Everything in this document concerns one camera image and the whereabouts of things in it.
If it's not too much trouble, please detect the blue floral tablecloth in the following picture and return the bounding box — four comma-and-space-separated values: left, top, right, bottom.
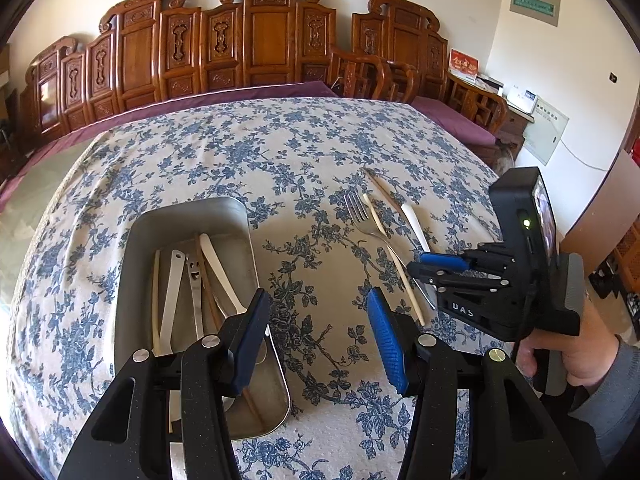
6, 99, 499, 479

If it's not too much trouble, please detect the grey green wall box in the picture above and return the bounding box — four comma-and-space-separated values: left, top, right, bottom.
509, 0, 561, 27

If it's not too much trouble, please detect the white router box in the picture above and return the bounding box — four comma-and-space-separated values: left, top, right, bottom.
506, 86, 538, 115

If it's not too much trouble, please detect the cream plastic spoon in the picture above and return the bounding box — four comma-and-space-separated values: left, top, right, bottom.
401, 202, 431, 252

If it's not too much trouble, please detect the cream handled small fork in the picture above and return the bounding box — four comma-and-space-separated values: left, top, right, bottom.
198, 231, 258, 334

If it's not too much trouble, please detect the white wall electrical panel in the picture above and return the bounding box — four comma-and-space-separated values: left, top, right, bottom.
524, 98, 570, 165

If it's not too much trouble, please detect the smiley steel spork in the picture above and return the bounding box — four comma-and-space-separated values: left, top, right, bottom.
185, 253, 237, 411

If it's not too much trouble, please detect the person's right hand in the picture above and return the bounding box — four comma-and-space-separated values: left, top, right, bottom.
516, 298, 620, 393

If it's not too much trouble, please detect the steel fork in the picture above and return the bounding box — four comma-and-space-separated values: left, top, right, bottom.
344, 191, 414, 288

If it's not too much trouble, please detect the forearm in grey sleeve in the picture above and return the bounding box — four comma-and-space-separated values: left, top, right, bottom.
570, 341, 639, 466

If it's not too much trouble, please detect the large cream ladle spoon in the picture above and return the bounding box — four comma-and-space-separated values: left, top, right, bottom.
157, 249, 186, 431

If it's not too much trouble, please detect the cream chopstick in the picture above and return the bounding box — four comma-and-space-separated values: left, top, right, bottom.
151, 249, 180, 356
361, 193, 426, 326

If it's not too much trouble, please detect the red card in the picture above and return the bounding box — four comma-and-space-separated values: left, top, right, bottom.
449, 49, 480, 80

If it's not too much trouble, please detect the carved wooden armchair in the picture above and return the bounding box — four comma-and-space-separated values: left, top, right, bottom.
352, 0, 508, 133

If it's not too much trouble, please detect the wooden side table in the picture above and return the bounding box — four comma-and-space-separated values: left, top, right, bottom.
496, 105, 535, 159

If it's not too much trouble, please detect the grey metal tray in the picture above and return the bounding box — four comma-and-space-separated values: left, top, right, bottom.
113, 196, 293, 442

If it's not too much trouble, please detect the purple armchair cushion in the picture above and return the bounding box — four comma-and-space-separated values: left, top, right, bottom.
411, 96, 496, 146

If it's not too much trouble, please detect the long carved wooden sofa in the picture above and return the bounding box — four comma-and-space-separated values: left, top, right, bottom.
19, 0, 419, 151

